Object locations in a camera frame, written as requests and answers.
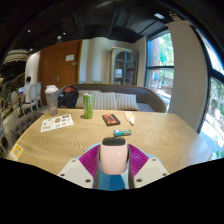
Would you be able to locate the brown wooden door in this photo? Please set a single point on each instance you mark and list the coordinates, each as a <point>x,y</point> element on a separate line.
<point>56,66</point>

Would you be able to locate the yellow code sticker card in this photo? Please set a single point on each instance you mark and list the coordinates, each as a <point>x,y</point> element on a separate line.
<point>16,152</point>

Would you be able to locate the person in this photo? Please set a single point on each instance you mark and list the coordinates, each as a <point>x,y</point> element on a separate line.
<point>27,90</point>

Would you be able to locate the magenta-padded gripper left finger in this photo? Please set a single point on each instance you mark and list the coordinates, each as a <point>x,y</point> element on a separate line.
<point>86,163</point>

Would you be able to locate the brown curved sofa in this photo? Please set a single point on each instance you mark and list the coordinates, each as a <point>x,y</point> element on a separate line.
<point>148,96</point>

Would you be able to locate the grey tufted armchair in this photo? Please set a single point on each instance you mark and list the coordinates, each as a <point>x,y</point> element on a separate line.
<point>20,128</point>

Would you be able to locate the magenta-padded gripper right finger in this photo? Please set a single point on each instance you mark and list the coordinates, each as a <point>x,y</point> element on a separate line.
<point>140,163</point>

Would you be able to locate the clear shaker bottle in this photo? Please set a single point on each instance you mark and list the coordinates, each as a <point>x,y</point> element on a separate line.
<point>52,100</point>

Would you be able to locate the black backpack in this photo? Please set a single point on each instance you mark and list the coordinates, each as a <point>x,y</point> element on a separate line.
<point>68,96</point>

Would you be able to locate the green drink can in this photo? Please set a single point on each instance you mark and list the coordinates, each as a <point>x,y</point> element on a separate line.
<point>88,106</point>

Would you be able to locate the printed paper sheet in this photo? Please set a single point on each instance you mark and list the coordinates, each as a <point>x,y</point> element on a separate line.
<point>56,123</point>

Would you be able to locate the white dining chair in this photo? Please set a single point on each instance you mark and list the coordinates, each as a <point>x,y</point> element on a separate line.
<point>33,95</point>
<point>39,93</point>

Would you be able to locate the group of blue chairs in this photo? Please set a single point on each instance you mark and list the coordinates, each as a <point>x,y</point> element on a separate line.
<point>8,106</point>

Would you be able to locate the cream plastic packet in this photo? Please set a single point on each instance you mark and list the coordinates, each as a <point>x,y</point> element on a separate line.
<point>129,117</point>

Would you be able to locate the striped cushion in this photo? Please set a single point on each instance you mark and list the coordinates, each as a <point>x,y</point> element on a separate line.
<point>127,101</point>
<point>105,100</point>
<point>80,99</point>

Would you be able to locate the black framed window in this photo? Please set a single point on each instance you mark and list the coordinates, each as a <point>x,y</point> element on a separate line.
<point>215,110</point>
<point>161,66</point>

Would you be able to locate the pink computer mouse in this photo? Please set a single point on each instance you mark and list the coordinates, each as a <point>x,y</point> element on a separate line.
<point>114,156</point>

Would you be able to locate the arched glass-door cabinet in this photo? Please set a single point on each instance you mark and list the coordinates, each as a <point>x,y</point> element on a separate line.
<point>124,66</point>

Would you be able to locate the black and red flat box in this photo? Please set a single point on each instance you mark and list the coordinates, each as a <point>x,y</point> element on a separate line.
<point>111,119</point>

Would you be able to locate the small teal pack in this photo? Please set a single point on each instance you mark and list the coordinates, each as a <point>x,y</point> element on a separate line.
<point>122,133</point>

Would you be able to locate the open laptop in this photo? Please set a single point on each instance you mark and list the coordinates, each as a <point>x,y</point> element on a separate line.
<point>21,89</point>

